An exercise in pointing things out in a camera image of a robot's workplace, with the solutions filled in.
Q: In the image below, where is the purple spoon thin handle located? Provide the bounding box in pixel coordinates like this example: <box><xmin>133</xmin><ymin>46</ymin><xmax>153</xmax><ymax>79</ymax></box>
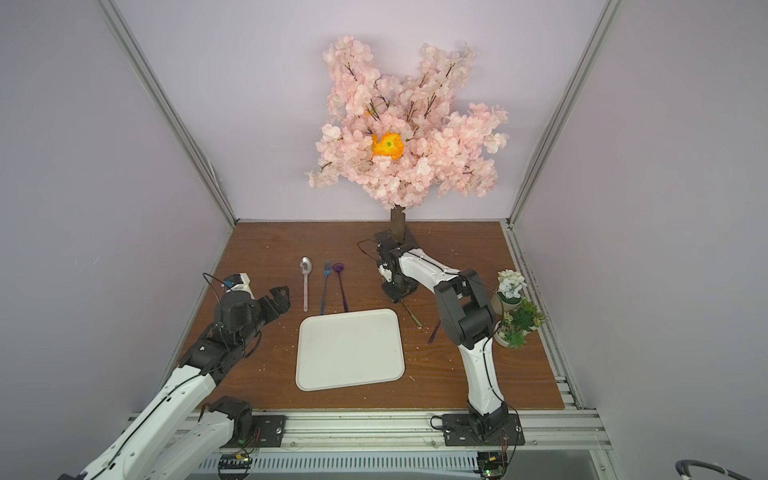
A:
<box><xmin>332</xmin><ymin>262</ymin><xmax>349</xmax><ymax>313</ymax></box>

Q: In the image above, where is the dark purple spoon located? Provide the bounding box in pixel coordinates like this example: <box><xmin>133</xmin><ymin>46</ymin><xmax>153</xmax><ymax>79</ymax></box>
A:
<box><xmin>428</xmin><ymin>321</ymin><xmax>442</xmax><ymax>345</ymax></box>

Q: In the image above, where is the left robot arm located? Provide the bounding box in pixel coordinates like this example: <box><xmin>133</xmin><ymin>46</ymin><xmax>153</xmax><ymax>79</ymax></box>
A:
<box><xmin>78</xmin><ymin>282</ymin><xmax>291</xmax><ymax>479</ymax></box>

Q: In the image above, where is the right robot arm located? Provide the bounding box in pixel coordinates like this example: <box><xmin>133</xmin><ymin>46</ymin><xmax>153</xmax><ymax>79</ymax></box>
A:
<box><xmin>375</xmin><ymin>231</ymin><xmax>525</xmax><ymax>446</ymax></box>

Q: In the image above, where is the blue fork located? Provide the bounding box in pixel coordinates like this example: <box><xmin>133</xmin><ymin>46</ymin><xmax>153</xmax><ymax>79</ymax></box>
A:
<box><xmin>320</xmin><ymin>260</ymin><xmax>332</xmax><ymax>315</ymax></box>

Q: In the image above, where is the dark square tree base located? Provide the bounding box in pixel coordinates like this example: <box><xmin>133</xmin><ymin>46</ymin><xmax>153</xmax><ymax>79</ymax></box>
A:
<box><xmin>374</xmin><ymin>229</ymin><xmax>419</xmax><ymax>252</ymax></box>

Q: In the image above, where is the white square tray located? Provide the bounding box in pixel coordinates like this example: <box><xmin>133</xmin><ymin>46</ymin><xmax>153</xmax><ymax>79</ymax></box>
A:
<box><xmin>295</xmin><ymin>309</ymin><xmax>405</xmax><ymax>392</ymax></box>

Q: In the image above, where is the pink cherry blossom tree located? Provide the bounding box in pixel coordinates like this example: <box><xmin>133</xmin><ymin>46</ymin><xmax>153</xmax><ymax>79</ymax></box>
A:
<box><xmin>308</xmin><ymin>36</ymin><xmax>508</xmax><ymax>215</ymax></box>

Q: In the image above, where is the white flower pot plant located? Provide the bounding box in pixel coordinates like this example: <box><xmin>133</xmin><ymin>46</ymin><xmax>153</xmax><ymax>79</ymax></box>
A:
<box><xmin>491</xmin><ymin>269</ymin><xmax>527</xmax><ymax>316</ymax></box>

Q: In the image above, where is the green succulent pot plant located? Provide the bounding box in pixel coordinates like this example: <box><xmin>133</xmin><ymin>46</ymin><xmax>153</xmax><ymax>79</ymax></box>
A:
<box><xmin>495</xmin><ymin>298</ymin><xmax>547</xmax><ymax>349</ymax></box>

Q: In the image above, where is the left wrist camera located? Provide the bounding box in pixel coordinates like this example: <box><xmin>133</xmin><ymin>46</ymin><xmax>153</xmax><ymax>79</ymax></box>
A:
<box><xmin>221</xmin><ymin>273</ymin><xmax>253</xmax><ymax>296</ymax></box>

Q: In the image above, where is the silver spoon pink handle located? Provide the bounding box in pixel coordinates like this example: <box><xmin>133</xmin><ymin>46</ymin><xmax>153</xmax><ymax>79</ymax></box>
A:
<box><xmin>300</xmin><ymin>256</ymin><xmax>313</xmax><ymax>312</ymax></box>

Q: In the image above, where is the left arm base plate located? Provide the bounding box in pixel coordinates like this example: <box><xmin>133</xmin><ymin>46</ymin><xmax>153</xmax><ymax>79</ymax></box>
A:
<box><xmin>225</xmin><ymin>414</ymin><xmax>288</xmax><ymax>449</ymax></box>

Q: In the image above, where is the aluminium front rail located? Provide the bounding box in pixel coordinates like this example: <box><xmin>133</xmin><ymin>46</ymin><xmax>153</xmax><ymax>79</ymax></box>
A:
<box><xmin>125</xmin><ymin>410</ymin><xmax>613</xmax><ymax>455</ymax></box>

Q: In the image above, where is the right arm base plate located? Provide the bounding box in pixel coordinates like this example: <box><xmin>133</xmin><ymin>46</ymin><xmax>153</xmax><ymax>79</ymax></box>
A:
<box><xmin>430</xmin><ymin>413</ymin><xmax>526</xmax><ymax>447</ymax></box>

